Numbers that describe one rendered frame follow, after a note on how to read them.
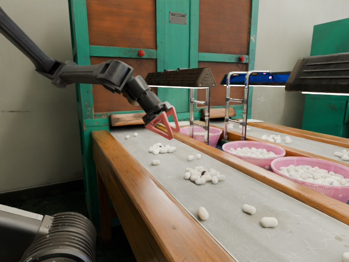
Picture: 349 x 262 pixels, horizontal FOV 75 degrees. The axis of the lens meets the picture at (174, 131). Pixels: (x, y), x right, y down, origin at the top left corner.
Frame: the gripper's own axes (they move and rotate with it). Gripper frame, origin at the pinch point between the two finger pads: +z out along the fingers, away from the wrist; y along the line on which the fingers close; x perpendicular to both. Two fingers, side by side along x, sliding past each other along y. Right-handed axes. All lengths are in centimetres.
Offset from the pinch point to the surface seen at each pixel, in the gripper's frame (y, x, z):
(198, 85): -15.9, 12.8, -7.3
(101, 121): -63, -53, -32
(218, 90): -120, 12, -1
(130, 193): 11.7, -16.9, 5.3
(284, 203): 4.0, 13.4, 33.2
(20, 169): -92, -163, -55
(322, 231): 14.7, 17.6, 36.7
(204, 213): 16.8, -1.1, 18.8
